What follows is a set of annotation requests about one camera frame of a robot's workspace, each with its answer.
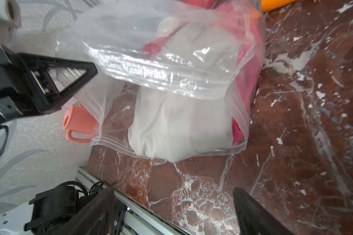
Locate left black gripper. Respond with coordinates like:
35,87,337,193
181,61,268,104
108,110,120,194
0,45,98,124

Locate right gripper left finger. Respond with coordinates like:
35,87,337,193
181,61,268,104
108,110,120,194
54,188,116,235

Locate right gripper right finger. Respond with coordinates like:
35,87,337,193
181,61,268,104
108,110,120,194
233,187,293,235

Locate clear plastic vacuum bag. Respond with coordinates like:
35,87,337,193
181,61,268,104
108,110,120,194
55,1,265,158

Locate orange trousers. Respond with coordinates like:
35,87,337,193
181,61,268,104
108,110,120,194
261,0,296,12

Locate grey white garment in bag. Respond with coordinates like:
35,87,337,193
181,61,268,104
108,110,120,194
128,23,243,163

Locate white vacuum bag valve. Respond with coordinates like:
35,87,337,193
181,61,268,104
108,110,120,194
156,17,181,37

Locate pink garment in bag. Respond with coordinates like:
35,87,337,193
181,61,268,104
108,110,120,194
142,0,262,145

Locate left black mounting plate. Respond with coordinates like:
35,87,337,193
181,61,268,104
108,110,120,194
108,201,127,235

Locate pink watering can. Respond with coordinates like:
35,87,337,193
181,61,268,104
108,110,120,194
62,104,98,144

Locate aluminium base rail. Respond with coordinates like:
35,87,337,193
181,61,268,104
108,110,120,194
76,167,187,235

